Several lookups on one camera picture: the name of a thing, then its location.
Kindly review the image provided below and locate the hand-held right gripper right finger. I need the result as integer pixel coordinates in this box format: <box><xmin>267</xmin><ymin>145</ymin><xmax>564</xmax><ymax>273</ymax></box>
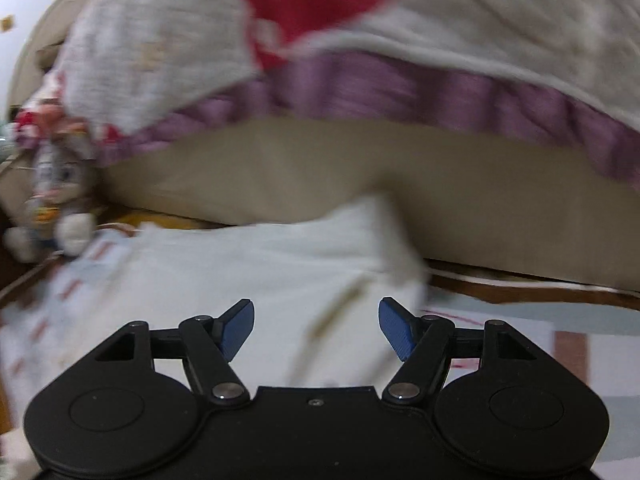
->
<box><xmin>378</xmin><ymin>297</ymin><xmax>551</xmax><ymax>403</ymax></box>

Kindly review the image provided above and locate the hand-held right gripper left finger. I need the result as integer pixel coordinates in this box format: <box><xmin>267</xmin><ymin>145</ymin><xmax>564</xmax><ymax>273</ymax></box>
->
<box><xmin>95</xmin><ymin>299</ymin><xmax>256</xmax><ymax>406</ymax></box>

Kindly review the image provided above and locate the white fleece garment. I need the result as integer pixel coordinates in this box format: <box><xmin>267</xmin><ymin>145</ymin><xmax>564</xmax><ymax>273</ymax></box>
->
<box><xmin>100</xmin><ymin>195</ymin><xmax>432</xmax><ymax>396</ymax></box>

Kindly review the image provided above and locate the striped printed bed sheet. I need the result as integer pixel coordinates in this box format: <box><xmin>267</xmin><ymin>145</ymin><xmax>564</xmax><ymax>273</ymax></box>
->
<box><xmin>0</xmin><ymin>210</ymin><xmax>640</xmax><ymax>480</ymax></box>

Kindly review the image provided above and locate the grey stuffed toy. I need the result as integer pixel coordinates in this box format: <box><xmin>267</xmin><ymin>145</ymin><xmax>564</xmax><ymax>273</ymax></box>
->
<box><xmin>4</xmin><ymin>105</ymin><xmax>101</xmax><ymax>263</ymax></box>

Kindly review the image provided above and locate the printed blanket with purple border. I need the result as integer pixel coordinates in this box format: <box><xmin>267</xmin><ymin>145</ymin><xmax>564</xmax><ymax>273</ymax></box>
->
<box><xmin>15</xmin><ymin>0</ymin><xmax>640</xmax><ymax>188</ymax></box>

